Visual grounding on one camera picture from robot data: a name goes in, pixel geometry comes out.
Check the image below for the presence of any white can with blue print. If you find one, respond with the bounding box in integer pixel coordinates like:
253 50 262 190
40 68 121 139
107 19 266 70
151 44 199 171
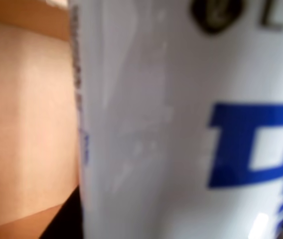
67 0 283 239

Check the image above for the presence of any brown cardboard box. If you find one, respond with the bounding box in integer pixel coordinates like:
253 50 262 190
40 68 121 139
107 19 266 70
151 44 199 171
0 0 82 239

